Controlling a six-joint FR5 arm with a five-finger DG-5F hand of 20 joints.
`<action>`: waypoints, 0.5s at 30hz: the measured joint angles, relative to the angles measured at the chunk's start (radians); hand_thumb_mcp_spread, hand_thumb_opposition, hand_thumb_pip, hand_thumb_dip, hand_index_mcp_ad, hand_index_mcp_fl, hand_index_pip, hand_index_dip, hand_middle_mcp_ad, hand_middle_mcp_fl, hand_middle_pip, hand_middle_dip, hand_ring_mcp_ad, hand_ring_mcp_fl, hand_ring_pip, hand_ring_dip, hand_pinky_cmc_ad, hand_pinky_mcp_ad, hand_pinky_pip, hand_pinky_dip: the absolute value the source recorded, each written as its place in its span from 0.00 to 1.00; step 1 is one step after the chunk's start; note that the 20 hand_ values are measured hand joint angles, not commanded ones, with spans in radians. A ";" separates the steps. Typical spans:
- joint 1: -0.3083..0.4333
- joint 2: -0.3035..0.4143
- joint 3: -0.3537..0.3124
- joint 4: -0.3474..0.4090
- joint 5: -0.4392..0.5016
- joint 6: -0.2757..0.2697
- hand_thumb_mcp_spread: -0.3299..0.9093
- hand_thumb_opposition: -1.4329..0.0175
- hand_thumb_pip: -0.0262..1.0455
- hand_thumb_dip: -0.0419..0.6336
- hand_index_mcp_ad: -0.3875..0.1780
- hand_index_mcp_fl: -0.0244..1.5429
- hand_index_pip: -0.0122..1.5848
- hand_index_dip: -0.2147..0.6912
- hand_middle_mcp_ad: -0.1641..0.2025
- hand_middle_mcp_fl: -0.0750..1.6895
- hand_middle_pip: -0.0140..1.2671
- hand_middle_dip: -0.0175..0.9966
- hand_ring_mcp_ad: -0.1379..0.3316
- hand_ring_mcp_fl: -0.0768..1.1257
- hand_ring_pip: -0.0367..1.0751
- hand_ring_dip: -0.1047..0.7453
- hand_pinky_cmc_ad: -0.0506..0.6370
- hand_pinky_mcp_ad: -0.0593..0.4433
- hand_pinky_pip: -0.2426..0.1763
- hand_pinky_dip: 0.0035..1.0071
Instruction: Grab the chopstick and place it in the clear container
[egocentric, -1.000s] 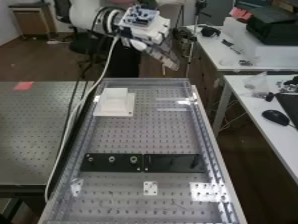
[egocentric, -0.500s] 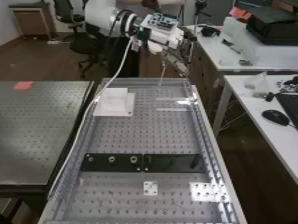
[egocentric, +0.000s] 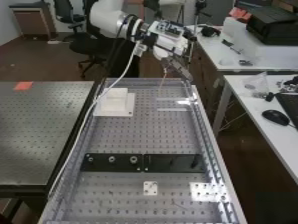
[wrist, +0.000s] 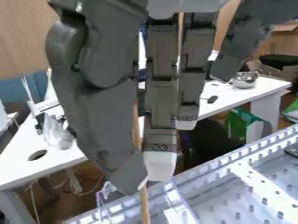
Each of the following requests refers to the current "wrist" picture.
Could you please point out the clear plastic bag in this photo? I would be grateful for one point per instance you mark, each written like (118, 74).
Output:
(56, 135)

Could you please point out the clear box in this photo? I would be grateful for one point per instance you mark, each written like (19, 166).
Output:
(221, 186)

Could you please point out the cardboard box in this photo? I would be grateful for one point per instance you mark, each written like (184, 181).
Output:
(280, 40)

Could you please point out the long white desk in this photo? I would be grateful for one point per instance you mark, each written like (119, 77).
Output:
(240, 96)

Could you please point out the metal bowl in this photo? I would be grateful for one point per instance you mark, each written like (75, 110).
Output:
(245, 79)

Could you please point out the wooden chopstick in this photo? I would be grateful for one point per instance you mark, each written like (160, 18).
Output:
(146, 206)

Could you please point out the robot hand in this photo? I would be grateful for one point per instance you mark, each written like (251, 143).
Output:
(111, 83)

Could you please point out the small black device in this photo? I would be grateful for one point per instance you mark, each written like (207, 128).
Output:
(213, 99)

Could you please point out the white desk with round hole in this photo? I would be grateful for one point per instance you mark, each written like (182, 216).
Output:
(27, 160)

